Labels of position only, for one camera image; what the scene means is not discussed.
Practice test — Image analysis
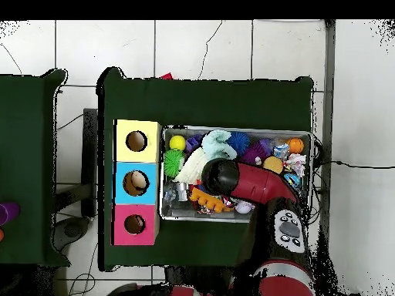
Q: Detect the black stand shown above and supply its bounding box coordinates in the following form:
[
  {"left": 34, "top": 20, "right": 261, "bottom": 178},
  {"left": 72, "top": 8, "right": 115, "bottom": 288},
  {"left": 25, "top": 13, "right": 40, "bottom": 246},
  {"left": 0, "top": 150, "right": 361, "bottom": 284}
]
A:
[{"left": 82, "top": 108, "right": 99, "bottom": 218}]

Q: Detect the small white baseball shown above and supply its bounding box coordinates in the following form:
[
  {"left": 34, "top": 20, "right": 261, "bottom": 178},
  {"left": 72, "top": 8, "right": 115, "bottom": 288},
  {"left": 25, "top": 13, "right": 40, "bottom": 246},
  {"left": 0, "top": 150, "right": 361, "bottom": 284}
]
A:
[{"left": 235, "top": 201, "right": 254, "bottom": 216}]

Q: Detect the orange toy building block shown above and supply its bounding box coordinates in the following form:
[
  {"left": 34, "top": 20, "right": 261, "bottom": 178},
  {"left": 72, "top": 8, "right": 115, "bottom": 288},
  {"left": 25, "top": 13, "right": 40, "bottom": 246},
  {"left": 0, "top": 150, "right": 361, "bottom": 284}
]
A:
[{"left": 189, "top": 187, "right": 235, "bottom": 215}]

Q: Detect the wooden box with three holes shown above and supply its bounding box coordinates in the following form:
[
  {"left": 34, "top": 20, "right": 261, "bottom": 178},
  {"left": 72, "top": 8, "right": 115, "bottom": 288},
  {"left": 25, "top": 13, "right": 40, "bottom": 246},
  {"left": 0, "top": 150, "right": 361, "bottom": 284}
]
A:
[{"left": 111, "top": 119, "right": 161, "bottom": 247}]

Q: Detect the purple toy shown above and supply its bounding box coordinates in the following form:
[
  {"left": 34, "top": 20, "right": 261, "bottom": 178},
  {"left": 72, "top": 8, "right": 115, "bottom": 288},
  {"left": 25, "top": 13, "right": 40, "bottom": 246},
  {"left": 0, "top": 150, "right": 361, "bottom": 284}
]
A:
[{"left": 0, "top": 202, "right": 21, "bottom": 227}]

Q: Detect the purple spiky ball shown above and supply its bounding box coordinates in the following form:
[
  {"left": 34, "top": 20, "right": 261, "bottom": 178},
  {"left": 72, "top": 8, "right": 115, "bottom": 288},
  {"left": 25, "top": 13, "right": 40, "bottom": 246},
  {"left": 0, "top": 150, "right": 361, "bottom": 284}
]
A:
[{"left": 243, "top": 138, "right": 272, "bottom": 167}]

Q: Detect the yellow smiley ball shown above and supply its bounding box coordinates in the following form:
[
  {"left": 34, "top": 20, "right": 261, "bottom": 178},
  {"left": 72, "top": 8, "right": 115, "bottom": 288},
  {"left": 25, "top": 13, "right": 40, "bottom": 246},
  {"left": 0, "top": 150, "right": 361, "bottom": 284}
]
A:
[{"left": 169, "top": 135, "right": 187, "bottom": 152}]

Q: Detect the cream waffle cloth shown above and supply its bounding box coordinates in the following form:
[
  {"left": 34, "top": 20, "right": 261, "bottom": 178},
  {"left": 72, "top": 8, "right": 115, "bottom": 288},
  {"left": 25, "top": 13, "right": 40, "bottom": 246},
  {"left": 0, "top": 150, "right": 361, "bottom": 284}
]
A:
[{"left": 174, "top": 147, "right": 208, "bottom": 186}]

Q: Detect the blue spiky ball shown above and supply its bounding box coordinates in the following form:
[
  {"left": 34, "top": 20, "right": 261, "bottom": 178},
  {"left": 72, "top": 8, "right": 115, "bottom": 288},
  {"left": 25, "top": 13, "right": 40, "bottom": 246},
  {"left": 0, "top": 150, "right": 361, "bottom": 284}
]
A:
[{"left": 227, "top": 132, "right": 252, "bottom": 156}]

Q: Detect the mint green waffle cloth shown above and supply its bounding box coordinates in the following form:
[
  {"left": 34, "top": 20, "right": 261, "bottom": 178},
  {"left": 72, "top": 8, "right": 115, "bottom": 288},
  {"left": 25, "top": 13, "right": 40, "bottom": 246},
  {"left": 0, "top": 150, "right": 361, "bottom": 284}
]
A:
[{"left": 201, "top": 129, "right": 238, "bottom": 163}]

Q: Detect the dark green side table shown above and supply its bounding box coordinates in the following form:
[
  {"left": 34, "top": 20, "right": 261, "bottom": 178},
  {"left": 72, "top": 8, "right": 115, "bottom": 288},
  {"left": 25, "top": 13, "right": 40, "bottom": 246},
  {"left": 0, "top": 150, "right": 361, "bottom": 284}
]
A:
[{"left": 0, "top": 69, "right": 69, "bottom": 267}]

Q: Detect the green fuzzy toy with eyes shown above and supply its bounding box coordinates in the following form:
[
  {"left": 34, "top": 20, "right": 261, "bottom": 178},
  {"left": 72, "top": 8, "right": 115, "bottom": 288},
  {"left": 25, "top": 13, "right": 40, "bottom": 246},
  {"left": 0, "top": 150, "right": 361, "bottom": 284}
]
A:
[{"left": 163, "top": 149, "right": 187, "bottom": 180}]

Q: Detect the dark green table cloth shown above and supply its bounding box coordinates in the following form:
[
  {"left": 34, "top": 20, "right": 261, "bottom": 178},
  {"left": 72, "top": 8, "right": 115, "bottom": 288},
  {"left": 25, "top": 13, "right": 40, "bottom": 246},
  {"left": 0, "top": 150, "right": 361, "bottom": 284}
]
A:
[{"left": 96, "top": 66, "right": 316, "bottom": 272}]

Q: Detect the small orange basketball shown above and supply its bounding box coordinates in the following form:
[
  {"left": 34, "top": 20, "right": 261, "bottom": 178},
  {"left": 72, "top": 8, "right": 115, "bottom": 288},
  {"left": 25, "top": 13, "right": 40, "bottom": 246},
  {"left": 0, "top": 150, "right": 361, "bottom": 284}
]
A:
[{"left": 287, "top": 137, "right": 306, "bottom": 155}]

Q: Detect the black cable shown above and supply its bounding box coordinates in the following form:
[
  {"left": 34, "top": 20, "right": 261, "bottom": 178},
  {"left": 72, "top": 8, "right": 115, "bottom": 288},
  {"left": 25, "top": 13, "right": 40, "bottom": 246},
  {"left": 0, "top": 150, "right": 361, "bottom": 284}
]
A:
[{"left": 320, "top": 159, "right": 395, "bottom": 170}]

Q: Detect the grey vertical pole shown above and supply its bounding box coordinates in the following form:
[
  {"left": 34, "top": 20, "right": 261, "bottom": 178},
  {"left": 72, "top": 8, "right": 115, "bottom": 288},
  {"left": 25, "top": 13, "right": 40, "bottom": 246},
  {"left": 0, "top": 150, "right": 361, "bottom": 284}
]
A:
[{"left": 317, "top": 19, "right": 337, "bottom": 296}]

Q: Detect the clear shallow mesh bin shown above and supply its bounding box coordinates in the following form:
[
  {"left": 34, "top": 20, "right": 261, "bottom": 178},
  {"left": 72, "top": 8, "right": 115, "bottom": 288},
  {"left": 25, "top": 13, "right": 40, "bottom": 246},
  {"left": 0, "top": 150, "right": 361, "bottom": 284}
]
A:
[{"left": 160, "top": 126, "right": 316, "bottom": 226}]

